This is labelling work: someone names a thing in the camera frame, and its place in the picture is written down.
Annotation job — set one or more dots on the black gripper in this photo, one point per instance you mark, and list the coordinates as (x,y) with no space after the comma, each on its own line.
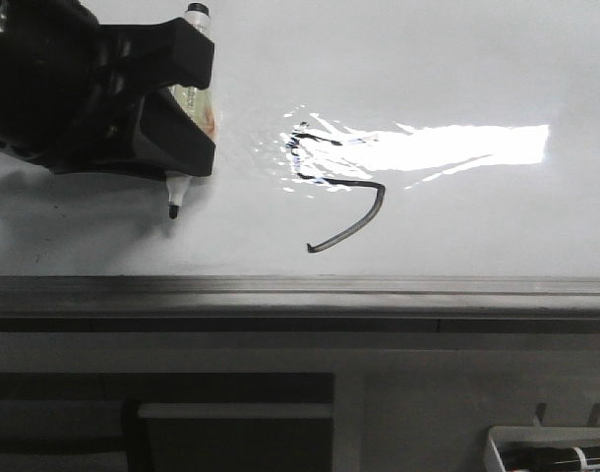
(78,96)

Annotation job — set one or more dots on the white taped whiteboard marker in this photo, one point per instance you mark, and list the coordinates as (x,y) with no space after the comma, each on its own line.
(197,103)

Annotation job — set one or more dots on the dark framed panel below board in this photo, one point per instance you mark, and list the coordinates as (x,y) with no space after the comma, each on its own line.
(166,422)

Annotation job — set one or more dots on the white plastic marker tray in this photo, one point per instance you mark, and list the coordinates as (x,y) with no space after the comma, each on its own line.
(503,438)

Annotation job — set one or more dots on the black capped marker in tray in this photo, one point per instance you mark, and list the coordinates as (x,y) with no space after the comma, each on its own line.
(576,458)

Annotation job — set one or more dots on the white whiteboard with metal frame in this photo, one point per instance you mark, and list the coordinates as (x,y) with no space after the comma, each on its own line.
(379,164)

